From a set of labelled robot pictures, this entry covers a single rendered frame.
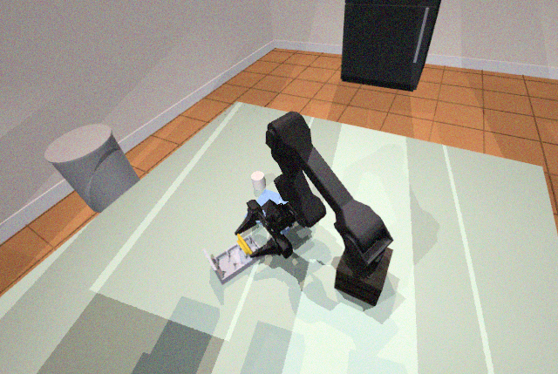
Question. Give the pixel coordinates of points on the light blue flat mat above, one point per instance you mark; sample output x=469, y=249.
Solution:
x=275, y=197

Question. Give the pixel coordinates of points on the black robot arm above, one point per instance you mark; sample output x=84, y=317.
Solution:
x=364, y=233

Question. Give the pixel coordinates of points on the yellow plate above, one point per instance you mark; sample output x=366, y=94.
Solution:
x=243, y=245

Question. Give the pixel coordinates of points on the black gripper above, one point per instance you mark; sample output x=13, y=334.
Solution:
x=280, y=244

